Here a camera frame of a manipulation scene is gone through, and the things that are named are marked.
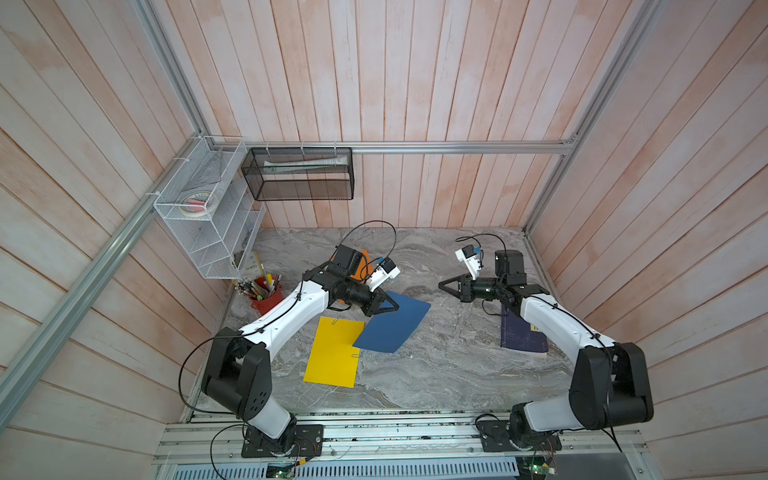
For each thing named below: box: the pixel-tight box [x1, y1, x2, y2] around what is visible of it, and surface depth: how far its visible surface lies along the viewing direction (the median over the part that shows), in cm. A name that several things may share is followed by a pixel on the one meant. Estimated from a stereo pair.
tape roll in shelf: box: [180, 192, 212, 217], surface depth 75 cm
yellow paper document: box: [303, 316, 365, 388], surface depth 89 cm
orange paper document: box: [350, 249, 374, 284], surface depth 72 cm
